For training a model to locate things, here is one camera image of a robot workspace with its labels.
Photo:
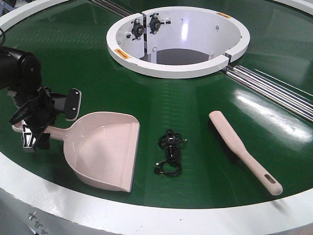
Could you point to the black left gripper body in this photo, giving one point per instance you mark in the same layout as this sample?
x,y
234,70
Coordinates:
x,y
41,111

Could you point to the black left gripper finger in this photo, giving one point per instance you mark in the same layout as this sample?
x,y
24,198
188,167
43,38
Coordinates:
x,y
28,139
43,141

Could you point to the pink plastic dustpan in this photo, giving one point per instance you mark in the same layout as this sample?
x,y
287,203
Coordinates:
x,y
101,148

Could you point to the black cable small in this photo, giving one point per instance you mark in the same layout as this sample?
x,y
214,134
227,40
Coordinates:
x,y
168,168

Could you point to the black cable large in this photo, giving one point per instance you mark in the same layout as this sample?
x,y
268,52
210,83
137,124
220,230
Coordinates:
x,y
170,142

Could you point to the pink hand broom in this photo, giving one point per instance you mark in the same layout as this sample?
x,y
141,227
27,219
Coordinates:
x,y
235,144

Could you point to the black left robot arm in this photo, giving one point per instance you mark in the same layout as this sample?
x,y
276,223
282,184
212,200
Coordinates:
x,y
20,74

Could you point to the white outer conveyor rim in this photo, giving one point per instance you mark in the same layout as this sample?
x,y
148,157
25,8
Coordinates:
x,y
55,210

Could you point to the orange warning sticker front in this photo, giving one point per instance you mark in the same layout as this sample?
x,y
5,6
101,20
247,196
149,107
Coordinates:
x,y
122,54

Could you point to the orange warning sticker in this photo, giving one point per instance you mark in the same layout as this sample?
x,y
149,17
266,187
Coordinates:
x,y
122,54
223,15

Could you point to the steel rollers top left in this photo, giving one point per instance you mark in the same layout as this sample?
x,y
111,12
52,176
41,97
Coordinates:
x,y
113,7

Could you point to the steel rollers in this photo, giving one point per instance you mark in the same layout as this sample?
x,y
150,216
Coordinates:
x,y
113,7
275,92

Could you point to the orange warning sticker back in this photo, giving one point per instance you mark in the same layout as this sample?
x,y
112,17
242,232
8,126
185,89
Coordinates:
x,y
223,15

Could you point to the steel rollers right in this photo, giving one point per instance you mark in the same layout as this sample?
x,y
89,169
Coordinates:
x,y
275,92

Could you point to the black bearing mount left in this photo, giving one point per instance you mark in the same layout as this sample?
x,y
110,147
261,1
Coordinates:
x,y
137,30

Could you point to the black bearing mount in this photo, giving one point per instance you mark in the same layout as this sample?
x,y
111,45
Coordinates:
x,y
154,24
137,30

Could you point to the black bearing mount right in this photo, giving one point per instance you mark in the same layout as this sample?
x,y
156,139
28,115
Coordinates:
x,y
154,24

